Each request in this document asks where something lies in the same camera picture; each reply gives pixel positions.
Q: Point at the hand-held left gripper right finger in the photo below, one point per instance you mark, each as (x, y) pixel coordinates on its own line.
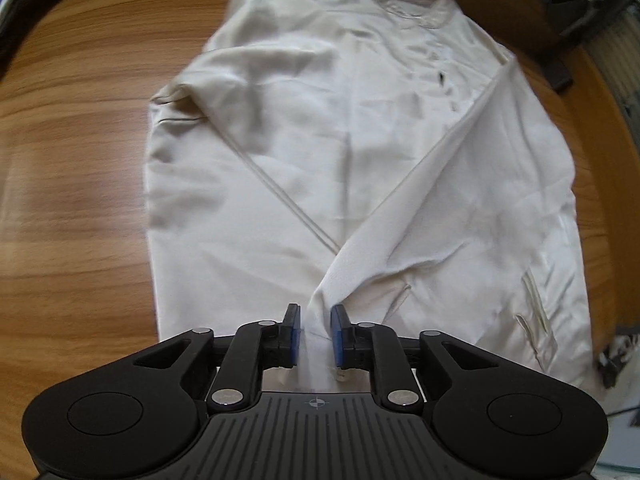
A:
(339, 335)

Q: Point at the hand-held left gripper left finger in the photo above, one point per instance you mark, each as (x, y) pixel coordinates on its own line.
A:
(295, 335)

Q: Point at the cream satin shirt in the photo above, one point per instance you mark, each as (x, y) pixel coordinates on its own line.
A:
(310, 135)

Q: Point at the wooden desk edge panel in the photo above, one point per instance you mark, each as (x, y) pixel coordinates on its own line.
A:
(595, 135)

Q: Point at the frosted striped glass partition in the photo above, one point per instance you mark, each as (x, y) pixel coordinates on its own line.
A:
(615, 70)

